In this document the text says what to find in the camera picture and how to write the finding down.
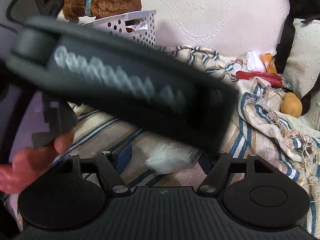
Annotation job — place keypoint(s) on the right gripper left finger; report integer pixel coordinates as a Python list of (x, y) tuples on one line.
[(110, 166)]

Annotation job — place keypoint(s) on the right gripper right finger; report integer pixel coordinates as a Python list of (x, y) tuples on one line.
[(217, 171)]

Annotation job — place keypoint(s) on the small pink bottle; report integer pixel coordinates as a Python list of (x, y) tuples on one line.
[(237, 66)]

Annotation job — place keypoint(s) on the person's left hand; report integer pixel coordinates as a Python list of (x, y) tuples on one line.
[(30, 163)]

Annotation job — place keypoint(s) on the white tissue packet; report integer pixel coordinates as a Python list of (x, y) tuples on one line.
[(172, 156)]

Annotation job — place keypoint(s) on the striped beige blue cloth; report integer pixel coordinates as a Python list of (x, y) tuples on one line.
[(256, 126)]

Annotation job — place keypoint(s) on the white perforated plastic basket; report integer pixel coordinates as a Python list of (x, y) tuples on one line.
[(136, 26)]

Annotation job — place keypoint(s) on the tan gourd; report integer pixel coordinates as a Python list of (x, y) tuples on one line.
[(291, 105)]

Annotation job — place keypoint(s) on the white crumpled wrapper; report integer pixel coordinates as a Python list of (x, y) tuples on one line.
[(254, 62)]

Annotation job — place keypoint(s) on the orange snack packet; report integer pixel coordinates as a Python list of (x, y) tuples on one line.
[(268, 62)]

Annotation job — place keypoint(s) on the white embossed pillow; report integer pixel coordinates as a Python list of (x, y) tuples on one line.
[(232, 27)]

